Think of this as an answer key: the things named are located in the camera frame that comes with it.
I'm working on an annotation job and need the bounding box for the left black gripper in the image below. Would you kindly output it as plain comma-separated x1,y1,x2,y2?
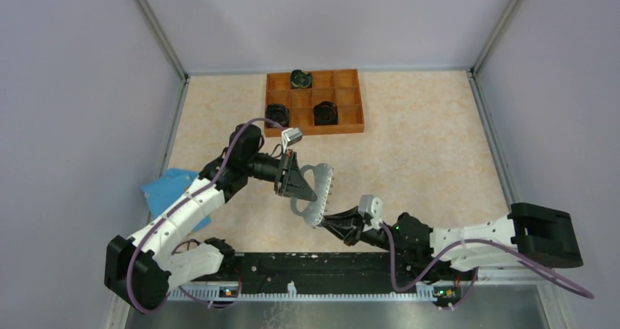
245,148,317,201

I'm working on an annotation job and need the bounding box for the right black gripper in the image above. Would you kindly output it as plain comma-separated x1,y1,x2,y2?
317,205,405,255

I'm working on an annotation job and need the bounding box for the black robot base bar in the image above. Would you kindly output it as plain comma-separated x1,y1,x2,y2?
199,252,430,295

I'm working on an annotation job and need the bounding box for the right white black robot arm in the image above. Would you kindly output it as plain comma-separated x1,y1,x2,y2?
320,203,583,279

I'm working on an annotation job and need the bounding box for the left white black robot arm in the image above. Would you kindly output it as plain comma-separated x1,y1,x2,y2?
104,119,319,314

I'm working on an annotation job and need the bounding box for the black round part left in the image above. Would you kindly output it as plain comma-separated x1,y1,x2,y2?
265,103,290,128

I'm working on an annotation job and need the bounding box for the black round part centre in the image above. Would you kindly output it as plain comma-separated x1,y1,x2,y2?
313,101,339,126

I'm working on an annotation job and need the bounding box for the orange compartment tray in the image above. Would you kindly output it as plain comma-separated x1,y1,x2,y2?
262,69,365,135

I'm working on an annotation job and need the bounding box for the black green round part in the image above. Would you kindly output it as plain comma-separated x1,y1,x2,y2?
290,69,312,89

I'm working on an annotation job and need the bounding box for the blue patterned cloth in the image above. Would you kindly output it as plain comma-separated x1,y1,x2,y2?
141,168,198,221

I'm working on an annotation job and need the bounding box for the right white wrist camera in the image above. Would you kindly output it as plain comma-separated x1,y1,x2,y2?
358,194,383,232

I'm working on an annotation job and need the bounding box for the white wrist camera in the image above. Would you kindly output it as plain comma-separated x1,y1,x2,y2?
358,194,383,232
281,127,303,148

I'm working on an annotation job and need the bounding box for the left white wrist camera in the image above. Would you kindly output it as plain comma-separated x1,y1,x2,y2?
281,127,303,148

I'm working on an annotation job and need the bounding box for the white slotted cable duct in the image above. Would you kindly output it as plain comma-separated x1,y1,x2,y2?
167,281,437,303

